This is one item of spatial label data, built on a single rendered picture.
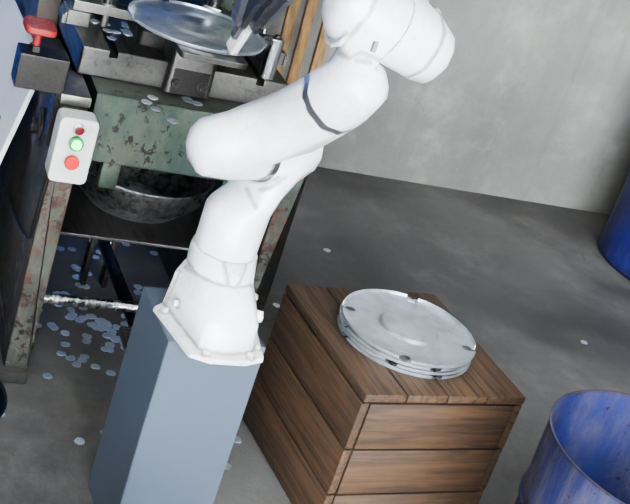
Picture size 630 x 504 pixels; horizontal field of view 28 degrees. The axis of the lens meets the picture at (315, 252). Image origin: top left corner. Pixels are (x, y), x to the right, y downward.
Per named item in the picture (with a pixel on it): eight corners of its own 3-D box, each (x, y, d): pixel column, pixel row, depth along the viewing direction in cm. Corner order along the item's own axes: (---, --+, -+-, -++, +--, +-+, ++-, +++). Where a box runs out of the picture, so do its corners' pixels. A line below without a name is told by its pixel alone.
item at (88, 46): (281, 110, 271) (289, 85, 268) (76, 73, 253) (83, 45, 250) (246, 60, 295) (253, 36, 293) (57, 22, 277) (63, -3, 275)
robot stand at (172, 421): (199, 546, 236) (266, 347, 218) (107, 547, 228) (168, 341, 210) (174, 485, 251) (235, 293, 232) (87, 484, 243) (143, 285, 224)
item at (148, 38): (226, 61, 269) (230, 48, 268) (136, 44, 261) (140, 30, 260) (209, 35, 283) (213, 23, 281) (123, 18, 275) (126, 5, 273)
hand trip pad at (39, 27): (50, 69, 239) (59, 31, 236) (19, 63, 236) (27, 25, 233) (46, 56, 244) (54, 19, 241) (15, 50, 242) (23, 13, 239)
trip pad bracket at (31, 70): (51, 148, 247) (73, 56, 239) (1, 141, 243) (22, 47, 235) (47, 136, 252) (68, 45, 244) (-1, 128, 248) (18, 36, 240)
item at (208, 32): (169, 50, 240) (170, 46, 239) (103, -5, 259) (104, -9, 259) (289, 61, 258) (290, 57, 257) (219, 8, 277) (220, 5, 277)
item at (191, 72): (231, 125, 252) (250, 62, 247) (165, 113, 246) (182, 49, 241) (204, 78, 273) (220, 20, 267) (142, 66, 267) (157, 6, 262)
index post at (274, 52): (273, 80, 268) (286, 38, 264) (260, 78, 267) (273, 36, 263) (270, 75, 270) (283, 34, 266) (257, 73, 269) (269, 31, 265)
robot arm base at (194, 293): (280, 368, 213) (304, 298, 207) (176, 362, 205) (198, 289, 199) (241, 299, 231) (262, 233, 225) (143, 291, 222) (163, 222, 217)
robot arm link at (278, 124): (364, 135, 196) (274, 134, 184) (269, 188, 214) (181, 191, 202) (347, 69, 198) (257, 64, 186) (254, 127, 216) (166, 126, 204)
